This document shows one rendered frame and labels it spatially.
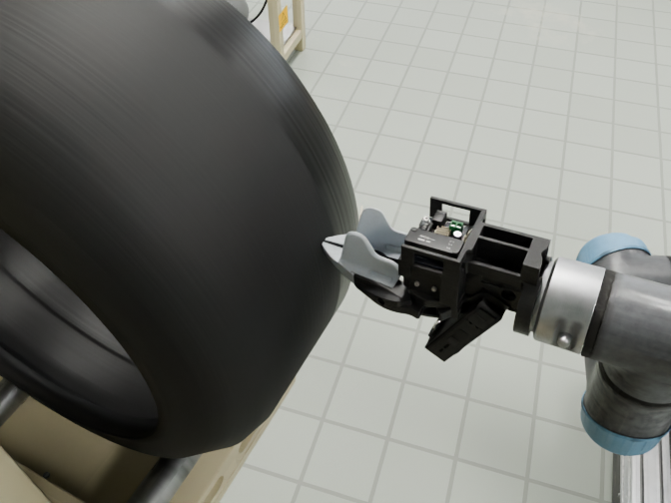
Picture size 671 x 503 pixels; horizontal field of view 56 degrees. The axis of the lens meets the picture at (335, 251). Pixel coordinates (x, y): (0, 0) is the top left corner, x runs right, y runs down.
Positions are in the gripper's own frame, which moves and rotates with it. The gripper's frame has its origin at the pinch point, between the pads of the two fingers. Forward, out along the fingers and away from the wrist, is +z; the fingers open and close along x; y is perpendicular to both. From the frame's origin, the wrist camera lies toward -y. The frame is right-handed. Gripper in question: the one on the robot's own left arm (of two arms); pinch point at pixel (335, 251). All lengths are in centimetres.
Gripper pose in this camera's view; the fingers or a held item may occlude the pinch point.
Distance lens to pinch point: 62.7
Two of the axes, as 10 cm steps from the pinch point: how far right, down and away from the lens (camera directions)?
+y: -0.8, -7.1, -7.0
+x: -4.5, 6.5, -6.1
